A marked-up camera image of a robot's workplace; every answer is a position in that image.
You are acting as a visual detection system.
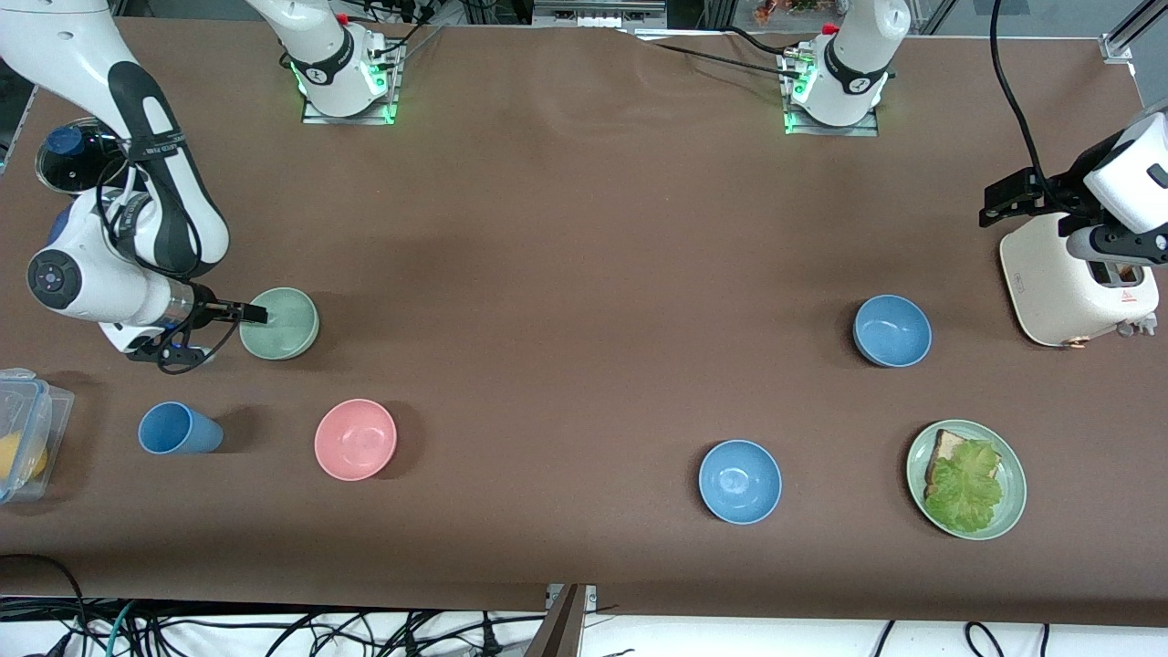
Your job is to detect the pale green bowl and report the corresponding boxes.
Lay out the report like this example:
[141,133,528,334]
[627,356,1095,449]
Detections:
[239,287,320,361]

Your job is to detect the blue bowl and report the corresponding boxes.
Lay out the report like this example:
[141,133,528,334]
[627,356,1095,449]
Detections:
[852,294,933,369]
[698,439,783,526]

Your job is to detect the pink bowl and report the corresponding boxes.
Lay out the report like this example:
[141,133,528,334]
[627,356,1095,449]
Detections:
[314,398,399,482]

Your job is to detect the cream white toaster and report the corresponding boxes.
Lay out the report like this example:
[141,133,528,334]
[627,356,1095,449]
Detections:
[999,212,1162,349]

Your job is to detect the blue plastic cup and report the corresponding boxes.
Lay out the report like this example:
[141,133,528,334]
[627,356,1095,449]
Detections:
[138,401,224,455]

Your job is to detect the clear plastic food container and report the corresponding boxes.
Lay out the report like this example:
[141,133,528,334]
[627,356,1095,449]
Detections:
[0,368,76,505]

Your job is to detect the yellow lemon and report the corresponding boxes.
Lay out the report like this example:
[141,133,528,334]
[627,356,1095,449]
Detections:
[0,432,48,485]

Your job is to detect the bread slice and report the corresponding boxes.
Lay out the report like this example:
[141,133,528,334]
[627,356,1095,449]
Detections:
[924,429,1003,498]

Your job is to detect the pale green plate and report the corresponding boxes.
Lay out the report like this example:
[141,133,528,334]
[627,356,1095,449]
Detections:
[906,419,1028,541]

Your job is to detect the green lettuce leaf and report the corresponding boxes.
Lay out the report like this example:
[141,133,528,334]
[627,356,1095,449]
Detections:
[923,440,1005,535]

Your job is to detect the brown table cover cloth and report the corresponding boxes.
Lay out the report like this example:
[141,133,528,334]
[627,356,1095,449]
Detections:
[0,16,1168,631]

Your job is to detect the aluminium profile beam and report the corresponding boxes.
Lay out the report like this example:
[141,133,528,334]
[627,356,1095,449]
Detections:
[522,584,599,657]

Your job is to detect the grey metal box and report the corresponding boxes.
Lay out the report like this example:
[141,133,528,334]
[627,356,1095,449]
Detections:
[532,0,669,30]

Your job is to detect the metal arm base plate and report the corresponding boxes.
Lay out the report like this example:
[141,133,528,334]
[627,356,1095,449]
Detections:
[783,105,881,138]
[301,87,400,126]

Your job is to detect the aluminium frame corner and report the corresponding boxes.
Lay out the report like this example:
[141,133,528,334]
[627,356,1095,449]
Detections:
[1100,0,1168,65]

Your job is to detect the teal cable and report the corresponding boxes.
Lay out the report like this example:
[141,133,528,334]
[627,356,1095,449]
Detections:
[103,600,140,657]

